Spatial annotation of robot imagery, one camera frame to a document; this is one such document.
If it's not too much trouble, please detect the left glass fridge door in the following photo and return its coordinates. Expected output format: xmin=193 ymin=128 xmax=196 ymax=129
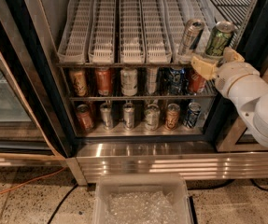
xmin=0 ymin=50 xmax=63 ymax=161

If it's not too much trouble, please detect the black cable on floor left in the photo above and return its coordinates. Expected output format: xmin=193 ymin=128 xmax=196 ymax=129
xmin=46 ymin=184 xmax=79 ymax=224

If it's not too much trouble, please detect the tan can shelf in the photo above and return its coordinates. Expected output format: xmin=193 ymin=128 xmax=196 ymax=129
xmin=69 ymin=69 xmax=88 ymax=97
xmin=164 ymin=104 xmax=180 ymax=130

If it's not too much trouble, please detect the white can middle shelf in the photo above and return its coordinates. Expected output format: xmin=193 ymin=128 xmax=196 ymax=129
xmin=120 ymin=69 xmax=137 ymax=96

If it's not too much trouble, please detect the white can bottom shelf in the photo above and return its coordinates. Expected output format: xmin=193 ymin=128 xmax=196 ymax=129
xmin=145 ymin=104 xmax=160 ymax=131

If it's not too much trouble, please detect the red can middle shelf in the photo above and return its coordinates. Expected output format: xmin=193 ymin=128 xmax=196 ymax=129
xmin=188 ymin=69 xmax=206 ymax=93

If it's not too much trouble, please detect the silver can shelf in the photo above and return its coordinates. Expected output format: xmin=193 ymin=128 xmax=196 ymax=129
xmin=100 ymin=103 xmax=114 ymax=130
xmin=147 ymin=67 xmax=158 ymax=94
xmin=123 ymin=103 xmax=134 ymax=130

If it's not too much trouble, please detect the orange can middle shelf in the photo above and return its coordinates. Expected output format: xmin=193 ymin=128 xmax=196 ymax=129
xmin=95 ymin=68 xmax=112 ymax=96

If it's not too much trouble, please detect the clear plastic bin with ice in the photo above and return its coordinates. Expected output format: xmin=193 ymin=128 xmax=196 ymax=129
xmin=92 ymin=174 xmax=194 ymax=224

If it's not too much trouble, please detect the tan can middle shelf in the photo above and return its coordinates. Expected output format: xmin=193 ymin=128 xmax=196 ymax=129
xmin=69 ymin=69 xmax=88 ymax=97

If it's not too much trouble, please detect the orange can bottom shelf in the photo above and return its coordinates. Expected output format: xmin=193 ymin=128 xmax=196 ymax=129
xmin=76 ymin=105 xmax=94 ymax=131

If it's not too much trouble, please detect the stainless steel fridge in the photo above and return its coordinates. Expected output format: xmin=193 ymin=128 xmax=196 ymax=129
xmin=0 ymin=0 xmax=268 ymax=185

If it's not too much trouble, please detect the silver can bottom shelf left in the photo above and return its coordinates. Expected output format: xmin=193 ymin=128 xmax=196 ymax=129
xmin=100 ymin=103 xmax=114 ymax=130

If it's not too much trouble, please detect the tan can bottom shelf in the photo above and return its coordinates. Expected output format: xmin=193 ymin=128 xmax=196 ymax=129
xmin=164 ymin=104 xmax=180 ymax=130

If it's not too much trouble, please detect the white can shelf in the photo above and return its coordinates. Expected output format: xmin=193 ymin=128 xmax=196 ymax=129
xmin=145 ymin=104 xmax=160 ymax=131
xmin=120 ymin=69 xmax=137 ymax=96

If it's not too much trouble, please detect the blue can bottom shelf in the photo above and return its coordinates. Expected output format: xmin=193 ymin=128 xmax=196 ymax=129
xmin=183 ymin=102 xmax=201 ymax=128

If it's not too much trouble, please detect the green soda can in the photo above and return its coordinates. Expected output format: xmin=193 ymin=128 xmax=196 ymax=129
xmin=205 ymin=21 xmax=235 ymax=57

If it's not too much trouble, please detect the black cable on floor right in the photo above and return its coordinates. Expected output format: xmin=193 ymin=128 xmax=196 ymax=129
xmin=187 ymin=177 xmax=268 ymax=192

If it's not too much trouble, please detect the blue can shelf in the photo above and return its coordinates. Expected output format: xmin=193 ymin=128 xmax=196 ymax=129
xmin=166 ymin=67 xmax=184 ymax=95
xmin=183 ymin=102 xmax=201 ymax=128

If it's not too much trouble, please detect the silver can bottom shelf centre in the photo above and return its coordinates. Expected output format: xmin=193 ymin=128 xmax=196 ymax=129
xmin=123 ymin=103 xmax=134 ymax=130

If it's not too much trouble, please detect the orange cable on floor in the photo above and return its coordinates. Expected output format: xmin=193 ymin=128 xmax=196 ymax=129
xmin=0 ymin=166 xmax=67 ymax=202

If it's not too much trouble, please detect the black cable on floor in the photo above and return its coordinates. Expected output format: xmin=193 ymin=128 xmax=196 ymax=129
xmin=187 ymin=177 xmax=268 ymax=192
xmin=46 ymin=184 xmax=79 ymax=224

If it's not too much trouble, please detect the blue can middle shelf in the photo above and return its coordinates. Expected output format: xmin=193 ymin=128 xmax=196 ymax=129
xmin=166 ymin=67 xmax=184 ymax=95

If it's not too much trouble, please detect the orange can shelf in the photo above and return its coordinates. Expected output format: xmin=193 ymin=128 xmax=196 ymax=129
xmin=76 ymin=105 xmax=94 ymax=131
xmin=95 ymin=68 xmax=112 ymax=96

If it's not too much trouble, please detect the silver can on top shelf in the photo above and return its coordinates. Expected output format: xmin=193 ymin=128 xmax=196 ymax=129
xmin=178 ymin=19 xmax=205 ymax=55

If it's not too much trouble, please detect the silver can middle shelf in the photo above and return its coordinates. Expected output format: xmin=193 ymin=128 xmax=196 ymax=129
xmin=147 ymin=67 xmax=158 ymax=94

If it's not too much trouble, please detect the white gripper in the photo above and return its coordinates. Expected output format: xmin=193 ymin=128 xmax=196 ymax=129
xmin=190 ymin=47 xmax=260 ymax=98

